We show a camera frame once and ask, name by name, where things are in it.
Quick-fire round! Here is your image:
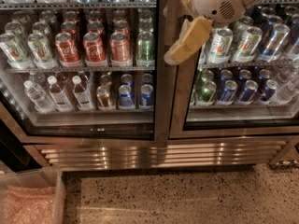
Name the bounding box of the green can right door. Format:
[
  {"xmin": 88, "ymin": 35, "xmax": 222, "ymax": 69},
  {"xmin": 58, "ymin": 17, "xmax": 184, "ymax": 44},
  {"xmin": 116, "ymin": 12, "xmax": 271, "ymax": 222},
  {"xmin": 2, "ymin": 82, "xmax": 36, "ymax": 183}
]
[{"xmin": 196, "ymin": 81, "xmax": 217, "ymax": 105}]

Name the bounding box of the clear water bottle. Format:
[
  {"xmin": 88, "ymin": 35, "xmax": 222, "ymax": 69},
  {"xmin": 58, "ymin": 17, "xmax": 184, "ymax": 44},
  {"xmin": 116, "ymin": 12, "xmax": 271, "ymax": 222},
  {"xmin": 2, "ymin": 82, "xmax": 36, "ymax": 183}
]
[{"xmin": 23, "ymin": 80, "xmax": 56, "ymax": 114}]

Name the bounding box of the middle front coca-cola can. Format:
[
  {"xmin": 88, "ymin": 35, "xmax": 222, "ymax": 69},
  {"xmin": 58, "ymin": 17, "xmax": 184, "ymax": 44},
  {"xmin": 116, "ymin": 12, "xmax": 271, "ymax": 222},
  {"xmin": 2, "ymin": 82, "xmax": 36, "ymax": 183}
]
[{"xmin": 83, "ymin": 32, "xmax": 107, "ymax": 67}]

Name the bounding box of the gold soda can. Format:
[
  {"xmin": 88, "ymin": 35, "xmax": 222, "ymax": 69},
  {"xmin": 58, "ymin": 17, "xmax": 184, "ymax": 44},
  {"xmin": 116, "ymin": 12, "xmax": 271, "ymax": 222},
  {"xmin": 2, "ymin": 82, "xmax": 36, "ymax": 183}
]
[{"xmin": 96, "ymin": 86, "xmax": 115, "ymax": 110}]

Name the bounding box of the blue pepsi can left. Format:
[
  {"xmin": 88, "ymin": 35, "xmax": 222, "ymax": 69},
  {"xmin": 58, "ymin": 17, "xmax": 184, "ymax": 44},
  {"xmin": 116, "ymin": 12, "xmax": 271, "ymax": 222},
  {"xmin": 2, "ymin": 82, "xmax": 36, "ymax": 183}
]
[{"xmin": 119, "ymin": 85, "xmax": 135, "ymax": 110}]

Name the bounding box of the right front coca-cola can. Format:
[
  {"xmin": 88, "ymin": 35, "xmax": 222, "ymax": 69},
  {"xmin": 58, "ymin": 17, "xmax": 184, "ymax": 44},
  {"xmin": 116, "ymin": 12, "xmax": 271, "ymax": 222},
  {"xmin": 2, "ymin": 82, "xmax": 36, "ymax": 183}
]
[{"xmin": 110, "ymin": 32, "xmax": 133, "ymax": 67}]

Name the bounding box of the green front soda can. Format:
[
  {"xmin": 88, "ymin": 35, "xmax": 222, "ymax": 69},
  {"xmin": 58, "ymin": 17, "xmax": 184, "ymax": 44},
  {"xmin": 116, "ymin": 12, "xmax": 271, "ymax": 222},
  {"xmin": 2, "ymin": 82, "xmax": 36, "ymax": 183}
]
[{"xmin": 135, "ymin": 32, "xmax": 155, "ymax": 66}]

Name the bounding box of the clear plastic bin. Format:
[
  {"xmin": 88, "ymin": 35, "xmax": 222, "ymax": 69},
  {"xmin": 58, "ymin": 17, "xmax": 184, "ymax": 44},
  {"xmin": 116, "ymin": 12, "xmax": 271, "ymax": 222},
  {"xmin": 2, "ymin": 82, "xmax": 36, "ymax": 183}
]
[{"xmin": 0, "ymin": 168, "xmax": 66, "ymax": 224}]

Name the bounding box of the front left coca-cola can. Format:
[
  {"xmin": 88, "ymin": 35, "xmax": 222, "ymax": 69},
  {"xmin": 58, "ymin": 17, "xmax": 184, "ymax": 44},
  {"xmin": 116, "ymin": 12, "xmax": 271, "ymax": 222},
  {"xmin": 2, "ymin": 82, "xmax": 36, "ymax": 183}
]
[{"xmin": 55, "ymin": 32, "xmax": 82, "ymax": 68}]

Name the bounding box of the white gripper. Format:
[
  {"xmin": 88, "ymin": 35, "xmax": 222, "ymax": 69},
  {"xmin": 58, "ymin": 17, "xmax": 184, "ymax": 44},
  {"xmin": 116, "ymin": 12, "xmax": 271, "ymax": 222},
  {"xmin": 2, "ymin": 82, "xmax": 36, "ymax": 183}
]
[{"xmin": 164, "ymin": 0, "xmax": 246, "ymax": 65}]

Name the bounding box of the steel fridge bottom grille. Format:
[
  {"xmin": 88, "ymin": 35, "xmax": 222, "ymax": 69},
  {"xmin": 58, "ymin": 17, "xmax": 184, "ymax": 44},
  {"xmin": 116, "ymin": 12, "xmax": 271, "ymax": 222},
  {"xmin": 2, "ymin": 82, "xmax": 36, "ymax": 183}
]
[{"xmin": 25, "ymin": 135, "xmax": 298, "ymax": 172}]

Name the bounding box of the glass fridge door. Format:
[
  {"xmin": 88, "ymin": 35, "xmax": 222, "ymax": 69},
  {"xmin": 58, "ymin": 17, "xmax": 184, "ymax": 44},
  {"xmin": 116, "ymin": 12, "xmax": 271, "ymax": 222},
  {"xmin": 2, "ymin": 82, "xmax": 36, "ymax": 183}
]
[
  {"xmin": 0, "ymin": 0, "xmax": 170, "ymax": 145},
  {"xmin": 170, "ymin": 0, "xmax": 299, "ymax": 139}
]

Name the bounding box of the brown tea bottle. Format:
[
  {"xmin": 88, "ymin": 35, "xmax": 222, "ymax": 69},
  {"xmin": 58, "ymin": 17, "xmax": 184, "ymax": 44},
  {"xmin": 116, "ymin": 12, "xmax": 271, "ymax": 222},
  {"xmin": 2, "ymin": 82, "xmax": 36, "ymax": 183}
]
[
  {"xmin": 48, "ymin": 76, "xmax": 74, "ymax": 112},
  {"xmin": 72, "ymin": 76, "xmax": 94, "ymax": 110}
]

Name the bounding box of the blue can door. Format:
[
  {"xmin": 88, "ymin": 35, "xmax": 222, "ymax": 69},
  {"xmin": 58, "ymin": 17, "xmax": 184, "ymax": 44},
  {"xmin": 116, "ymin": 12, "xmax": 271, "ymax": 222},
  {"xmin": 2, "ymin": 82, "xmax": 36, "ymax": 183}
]
[
  {"xmin": 237, "ymin": 79, "xmax": 258, "ymax": 105},
  {"xmin": 217, "ymin": 80, "xmax": 237, "ymax": 105},
  {"xmin": 257, "ymin": 79, "xmax": 278, "ymax": 105}
]

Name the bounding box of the pink bubble wrap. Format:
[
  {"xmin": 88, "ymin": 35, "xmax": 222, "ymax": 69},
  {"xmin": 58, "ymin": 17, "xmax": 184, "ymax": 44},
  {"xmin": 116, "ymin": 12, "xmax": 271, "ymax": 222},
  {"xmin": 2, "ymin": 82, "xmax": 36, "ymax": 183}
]
[{"xmin": 0, "ymin": 186, "xmax": 55, "ymax": 224}]

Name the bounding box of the blue pepsi can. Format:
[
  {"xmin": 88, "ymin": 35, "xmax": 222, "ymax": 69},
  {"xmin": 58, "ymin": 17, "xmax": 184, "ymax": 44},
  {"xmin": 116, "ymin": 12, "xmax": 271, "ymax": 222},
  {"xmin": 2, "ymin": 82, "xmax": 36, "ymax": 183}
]
[
  {"xmin": 119, "ymin": 85, "xmax": 135, "ymax": 110},
  {"xmin": 139, "ymin": 84, "xmax": 154, "ymax": 109}
]

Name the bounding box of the front left 7up can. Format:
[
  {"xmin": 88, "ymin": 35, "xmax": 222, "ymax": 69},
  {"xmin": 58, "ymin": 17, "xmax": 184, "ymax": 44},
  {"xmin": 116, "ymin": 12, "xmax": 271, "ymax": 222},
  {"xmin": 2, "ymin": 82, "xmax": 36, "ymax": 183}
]
[{"xmin": 0, "ymin": 33, "xmax": 31, "ymax": 69}]

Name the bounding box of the coca-cola can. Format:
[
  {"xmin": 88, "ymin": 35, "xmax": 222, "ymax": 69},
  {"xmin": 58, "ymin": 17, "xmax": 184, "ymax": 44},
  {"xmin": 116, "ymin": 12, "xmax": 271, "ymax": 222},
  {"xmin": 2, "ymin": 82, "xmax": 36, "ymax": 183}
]
[
  {"xmin": 55, "ymin": 32, "xmax": 82, "ymax": 68},
  {"xmin": 83, "ymin": 32, "xmax": 107, "ymax": 67},
  {"xmin": 110, "ymin": 32, "xmax": 133, "ymax": 67}
]

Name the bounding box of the door 7up can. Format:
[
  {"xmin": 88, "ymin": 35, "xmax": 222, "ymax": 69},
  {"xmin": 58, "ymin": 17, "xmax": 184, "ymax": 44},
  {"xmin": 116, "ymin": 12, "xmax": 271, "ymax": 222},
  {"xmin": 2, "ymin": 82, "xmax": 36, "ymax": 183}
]
[
  {"xmin": 231, "ymin": 26, "xmax": 263, "ymax": 63},
  {"xmin": 207, "ymin": 28, "xmax": 233, "ymax": 63}
]

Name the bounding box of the blue pepsi can right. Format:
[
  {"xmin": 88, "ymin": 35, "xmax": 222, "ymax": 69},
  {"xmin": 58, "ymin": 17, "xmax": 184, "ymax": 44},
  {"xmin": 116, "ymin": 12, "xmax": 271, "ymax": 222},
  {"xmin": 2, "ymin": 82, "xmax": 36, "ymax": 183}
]
[{"xmin": 139, "ymin": 84, "xmax": 154, "ymax": 109}]

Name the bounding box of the silver blue tall can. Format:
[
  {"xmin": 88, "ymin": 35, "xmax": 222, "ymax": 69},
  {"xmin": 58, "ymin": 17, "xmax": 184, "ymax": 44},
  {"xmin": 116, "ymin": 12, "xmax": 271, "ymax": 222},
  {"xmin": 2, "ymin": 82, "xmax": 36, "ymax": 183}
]
[{"xmin": 258, "ymin": 23, "xmax": 290, "ymax": 62}]

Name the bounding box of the right door water bottle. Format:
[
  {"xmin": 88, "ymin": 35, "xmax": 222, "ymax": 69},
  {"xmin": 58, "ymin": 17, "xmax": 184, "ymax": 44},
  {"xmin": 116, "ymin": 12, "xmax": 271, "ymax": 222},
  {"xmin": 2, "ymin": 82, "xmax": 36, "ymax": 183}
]
[{"xmin": 275, "ymin": 75, "xmax": 299, "ymax": 105}]

